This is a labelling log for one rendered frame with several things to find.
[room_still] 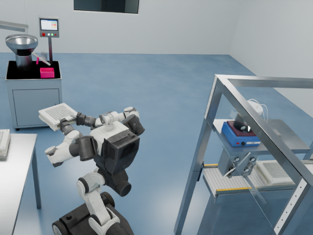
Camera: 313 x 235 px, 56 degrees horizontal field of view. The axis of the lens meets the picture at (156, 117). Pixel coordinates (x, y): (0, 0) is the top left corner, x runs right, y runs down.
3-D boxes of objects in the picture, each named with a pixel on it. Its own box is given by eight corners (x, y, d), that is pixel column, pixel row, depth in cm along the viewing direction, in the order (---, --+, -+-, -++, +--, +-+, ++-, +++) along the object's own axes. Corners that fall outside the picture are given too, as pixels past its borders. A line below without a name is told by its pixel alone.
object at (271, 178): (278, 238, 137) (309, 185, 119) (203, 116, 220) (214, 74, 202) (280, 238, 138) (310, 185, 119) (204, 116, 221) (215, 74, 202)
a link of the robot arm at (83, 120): (75, 115, 240) (89, 118, 239) (80, 109, 248) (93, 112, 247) (75, 127, 247) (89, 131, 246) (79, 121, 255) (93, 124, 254)
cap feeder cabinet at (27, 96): (12, 133, 383) (4, 80, 342) (15, 109, 426) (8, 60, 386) (63, 129, 404) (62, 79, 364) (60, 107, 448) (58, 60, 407)
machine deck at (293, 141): (230, 156, 195) (231, 151, 193) (209, 123, 226) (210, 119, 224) (308, 153, 211) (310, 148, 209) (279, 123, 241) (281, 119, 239)
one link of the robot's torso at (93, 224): (119, 227, 262) (121, 217, 255) (102, 241, 249) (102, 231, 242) (105, 213, 273) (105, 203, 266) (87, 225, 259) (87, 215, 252)
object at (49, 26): (42, 66, 385) (38, 17, 351) (42, 63, 393) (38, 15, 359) (60, 66, 393) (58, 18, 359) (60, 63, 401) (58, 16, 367)
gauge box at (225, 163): (222, 177, 205) (230, 155, 195) (216, 166, 214) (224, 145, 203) (250, 175, 211) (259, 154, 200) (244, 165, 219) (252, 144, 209)
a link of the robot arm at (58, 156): (49, 171, 200) (75, 162, 192) (38, 155, 196) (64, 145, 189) (57, 162, 210) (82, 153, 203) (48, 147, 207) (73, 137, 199)
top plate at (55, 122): (64, 104, 264) (64, 102, 263) (80, 116, 252) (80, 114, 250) (38, 112, 248) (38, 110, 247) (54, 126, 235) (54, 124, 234)
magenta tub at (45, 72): (40, 78, 357) (40, 72, 353) (40, 74, 367) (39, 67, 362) (54, 78, 363) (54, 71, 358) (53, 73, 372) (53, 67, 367)
